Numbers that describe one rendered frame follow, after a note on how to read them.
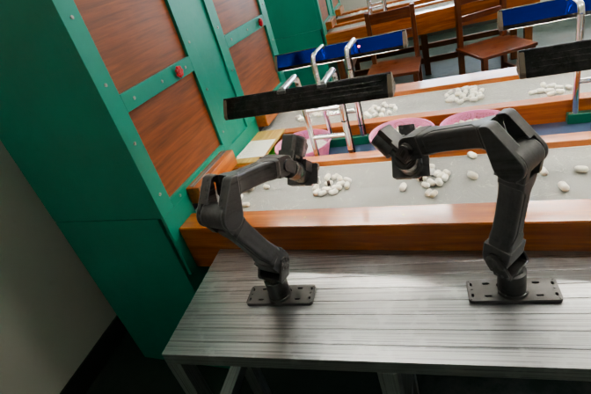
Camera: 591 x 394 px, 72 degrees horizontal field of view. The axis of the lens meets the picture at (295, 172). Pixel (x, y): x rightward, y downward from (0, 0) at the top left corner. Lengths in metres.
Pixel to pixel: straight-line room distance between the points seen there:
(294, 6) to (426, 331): 3.45
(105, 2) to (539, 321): 1.46
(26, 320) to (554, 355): 1.88
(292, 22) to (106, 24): 2.85
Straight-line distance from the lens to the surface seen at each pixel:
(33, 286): 2.12
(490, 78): 2.17
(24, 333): 2.12
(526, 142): 0.89
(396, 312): 1.10
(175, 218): 1.53
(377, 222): 1.23
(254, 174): 1.01
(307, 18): 4.09
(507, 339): 1.06
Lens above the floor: 1.50
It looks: 27 degrees down
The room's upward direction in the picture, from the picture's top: 17 degrees counter-clockwise
